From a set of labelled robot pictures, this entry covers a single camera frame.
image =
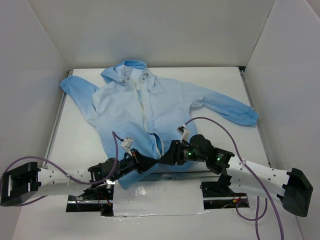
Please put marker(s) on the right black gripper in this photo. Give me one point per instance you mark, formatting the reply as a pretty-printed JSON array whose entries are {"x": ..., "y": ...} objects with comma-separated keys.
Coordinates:
[{"x": 175, "y": 152}]

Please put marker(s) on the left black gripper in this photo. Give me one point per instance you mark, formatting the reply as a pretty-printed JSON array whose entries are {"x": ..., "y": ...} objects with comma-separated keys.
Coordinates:
[{"x": 136, "y": 160}]

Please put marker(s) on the light blue zip jacket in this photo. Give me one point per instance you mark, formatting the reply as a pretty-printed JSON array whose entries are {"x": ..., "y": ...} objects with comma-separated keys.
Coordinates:
[{"x": 137, "y": 104}]

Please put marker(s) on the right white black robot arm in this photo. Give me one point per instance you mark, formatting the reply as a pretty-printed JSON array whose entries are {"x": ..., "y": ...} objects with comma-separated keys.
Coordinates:
[{"x": 291, "y": 188}]

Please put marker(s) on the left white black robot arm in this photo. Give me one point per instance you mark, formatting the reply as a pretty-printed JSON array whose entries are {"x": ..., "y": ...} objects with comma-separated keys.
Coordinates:
[{"x": 28, "y": 181}]

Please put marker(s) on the silver foil covered panel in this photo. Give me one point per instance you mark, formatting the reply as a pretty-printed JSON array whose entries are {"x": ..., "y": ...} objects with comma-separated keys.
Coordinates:
[{"x": 159, "y": 198}]

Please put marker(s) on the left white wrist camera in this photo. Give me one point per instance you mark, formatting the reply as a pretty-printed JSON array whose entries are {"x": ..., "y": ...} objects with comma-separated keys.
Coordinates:
[{"x": 126, "y": 144}]

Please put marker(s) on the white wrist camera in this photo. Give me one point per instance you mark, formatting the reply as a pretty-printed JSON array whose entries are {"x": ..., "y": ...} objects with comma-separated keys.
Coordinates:
[
  {"x": 184, "y": 132},
  {"x": 126, "y": 144}
]

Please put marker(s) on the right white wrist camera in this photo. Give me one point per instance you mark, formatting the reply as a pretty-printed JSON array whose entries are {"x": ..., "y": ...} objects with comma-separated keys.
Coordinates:
[{"x": 184, "y": 132}]

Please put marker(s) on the aluminium table frame rail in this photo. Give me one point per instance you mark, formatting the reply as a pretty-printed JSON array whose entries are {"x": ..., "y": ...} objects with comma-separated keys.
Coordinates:
[{"x": 203, "y": 176}]

